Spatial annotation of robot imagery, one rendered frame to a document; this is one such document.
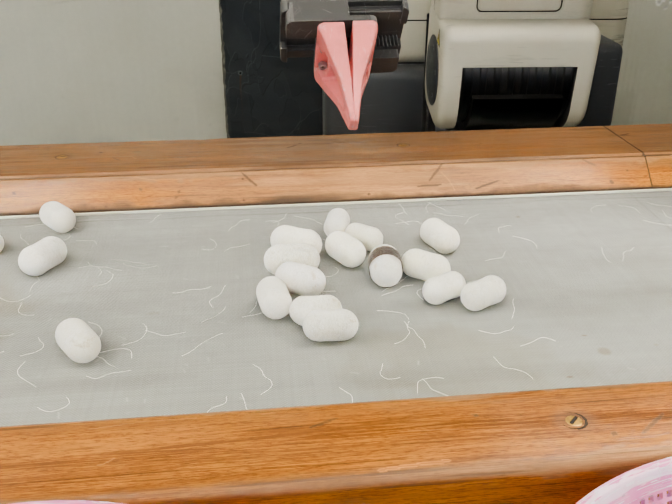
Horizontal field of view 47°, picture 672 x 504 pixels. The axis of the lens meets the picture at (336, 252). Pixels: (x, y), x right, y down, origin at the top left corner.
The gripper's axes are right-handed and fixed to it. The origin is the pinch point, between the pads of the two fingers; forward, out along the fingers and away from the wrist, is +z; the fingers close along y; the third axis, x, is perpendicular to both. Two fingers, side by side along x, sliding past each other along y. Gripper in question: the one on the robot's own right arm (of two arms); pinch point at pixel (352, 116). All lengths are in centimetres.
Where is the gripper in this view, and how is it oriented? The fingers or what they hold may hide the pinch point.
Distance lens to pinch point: 60.9
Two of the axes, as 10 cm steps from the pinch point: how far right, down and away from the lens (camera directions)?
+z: 0.9, 9.1, -4.0
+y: 9.9, -0.6, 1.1
